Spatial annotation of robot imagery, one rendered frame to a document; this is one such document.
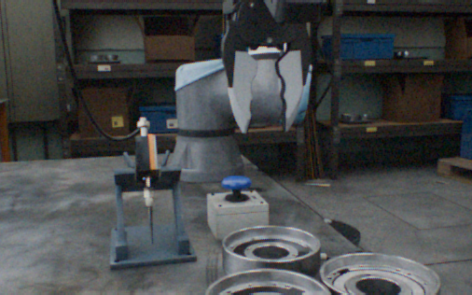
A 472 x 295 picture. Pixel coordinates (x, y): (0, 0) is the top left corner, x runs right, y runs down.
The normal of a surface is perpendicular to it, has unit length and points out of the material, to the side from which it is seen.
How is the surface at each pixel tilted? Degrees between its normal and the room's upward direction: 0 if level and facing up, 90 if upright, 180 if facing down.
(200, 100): 90
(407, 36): 90
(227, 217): 90
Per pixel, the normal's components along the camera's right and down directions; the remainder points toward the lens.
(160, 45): 0.18, 0.04
